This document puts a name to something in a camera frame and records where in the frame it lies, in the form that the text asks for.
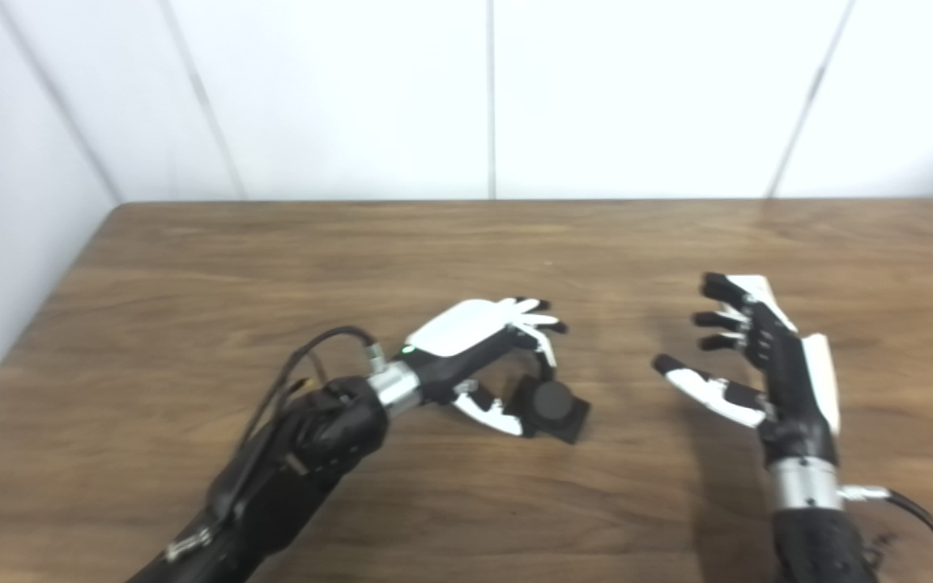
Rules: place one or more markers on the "black peg with square base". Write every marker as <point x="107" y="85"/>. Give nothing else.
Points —
<point x="555" y="405"/>

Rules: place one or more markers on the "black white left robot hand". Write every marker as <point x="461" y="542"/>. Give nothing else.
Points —
<point x="462" y="328"/>

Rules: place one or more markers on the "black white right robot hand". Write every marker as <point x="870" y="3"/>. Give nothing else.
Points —
<point x="794" y="389"/>

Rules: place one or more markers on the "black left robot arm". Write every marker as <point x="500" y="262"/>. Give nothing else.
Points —
<point x="313" y="453"/>

